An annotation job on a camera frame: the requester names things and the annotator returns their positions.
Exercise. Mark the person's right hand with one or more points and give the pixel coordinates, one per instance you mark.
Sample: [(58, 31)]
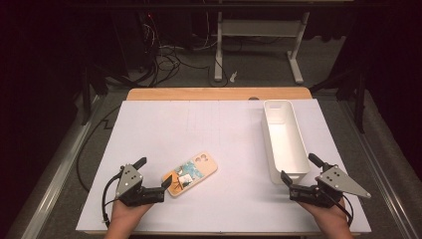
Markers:
[(331, 217)]

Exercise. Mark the white metal stand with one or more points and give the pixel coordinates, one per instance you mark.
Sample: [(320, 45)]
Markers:
[(262, 28)]

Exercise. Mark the orange patterned phone case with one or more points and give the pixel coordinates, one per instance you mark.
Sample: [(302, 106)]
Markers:
[(195, 169)]

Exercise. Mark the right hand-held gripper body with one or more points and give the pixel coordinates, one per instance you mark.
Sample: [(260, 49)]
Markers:
[(335, 182)]

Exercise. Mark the black stand leg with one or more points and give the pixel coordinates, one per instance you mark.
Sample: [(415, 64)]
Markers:
[(358, 99), (87, 93)]

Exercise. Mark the aluminium floor rail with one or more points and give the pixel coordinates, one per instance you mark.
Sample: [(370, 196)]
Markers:
[(56, 179), (388, 179)]

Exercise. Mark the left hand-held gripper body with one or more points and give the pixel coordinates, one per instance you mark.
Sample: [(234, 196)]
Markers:
[(129, 181)]

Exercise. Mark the white table mat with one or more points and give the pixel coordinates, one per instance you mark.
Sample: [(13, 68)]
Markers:
[(215, 139)]

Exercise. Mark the small white floor object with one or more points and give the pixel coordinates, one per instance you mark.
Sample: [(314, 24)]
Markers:
[(233, 76)]

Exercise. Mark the white plastic bin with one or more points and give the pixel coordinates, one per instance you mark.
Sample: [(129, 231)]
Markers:
[(285, 142)]

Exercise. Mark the person's left hand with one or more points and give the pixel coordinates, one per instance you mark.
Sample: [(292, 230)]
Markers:
[(124, 215)]

